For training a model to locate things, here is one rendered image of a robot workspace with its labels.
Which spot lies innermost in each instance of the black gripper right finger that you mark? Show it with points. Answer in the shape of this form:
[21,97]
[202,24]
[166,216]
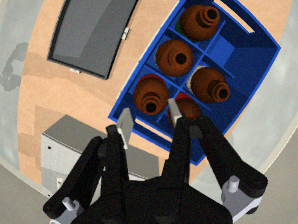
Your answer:
[242,185]

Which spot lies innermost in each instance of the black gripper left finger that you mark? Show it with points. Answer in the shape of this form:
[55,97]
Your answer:
[77,191]

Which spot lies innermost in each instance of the blue plastic crate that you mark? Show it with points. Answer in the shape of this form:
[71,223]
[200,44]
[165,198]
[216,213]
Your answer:
[247,56]

